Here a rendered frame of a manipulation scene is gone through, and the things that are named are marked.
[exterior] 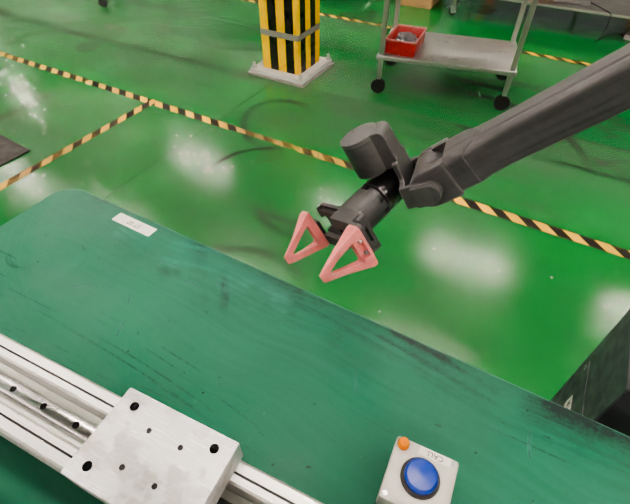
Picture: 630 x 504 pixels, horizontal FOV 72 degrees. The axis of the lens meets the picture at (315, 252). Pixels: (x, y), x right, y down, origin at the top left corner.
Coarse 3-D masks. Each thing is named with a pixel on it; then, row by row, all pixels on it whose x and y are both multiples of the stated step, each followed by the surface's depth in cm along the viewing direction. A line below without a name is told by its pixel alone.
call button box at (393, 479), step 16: (416, 448) 55; (400, 464) 53; (448, 464) 53; (384, 480) 52; (400, 480) 52; (448, 480) 52; (384, 496) 51; (400, 496) 51; (416, 496) 51; (432, 496) 51; (448, 496) 51
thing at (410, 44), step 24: (384, 0) 266; (384, 24) 275; (528, 24) 251; (384, 48) 287; (408, 48) 282; (432, 48) 297; (456, 48) 297; (480, 48) 297; (504, 48) 297; (504, 72) 272; (504, 96) 283
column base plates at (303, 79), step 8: (320, 56) 343; (328, 56) 336; (256, 64) 332; (320, 64) 332; (328, 64) 337; (248, 72) 329; (256, 72) 327; (264, 72) 323; (272, 72) 322; (280, 72) 322; (304, 72) 322; (312, 72) 322; (320, 72) 328; (280, 80) 319; (288, 80) 317; (296, 80) 313; (304, 80) 314; (312, 80) 321
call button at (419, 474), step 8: (408, 464) 52; (416, 464) 52; (424, 464) 52; (432, 464) 52; (408, 472) 51; (416, 472) 51; (424, 472) 51; (432, 472) 51; (408, 480) 51; (416, 480) 51; (424, 480) 51; (432, 480) 51; (416, 488) 50; (424, 488) 50; (432, 488) 50
